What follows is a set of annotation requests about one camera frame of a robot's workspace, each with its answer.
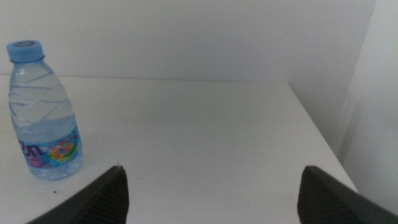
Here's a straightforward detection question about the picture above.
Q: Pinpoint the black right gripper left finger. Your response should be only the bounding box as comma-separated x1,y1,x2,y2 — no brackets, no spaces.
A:
26,165,131,224

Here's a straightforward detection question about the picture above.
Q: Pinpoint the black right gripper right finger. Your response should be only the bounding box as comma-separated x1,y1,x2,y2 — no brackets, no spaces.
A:
297,165,398,224

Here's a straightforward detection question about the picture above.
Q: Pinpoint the clear water bottle blue cap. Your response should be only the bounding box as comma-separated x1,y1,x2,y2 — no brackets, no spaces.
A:
6,39,84,182

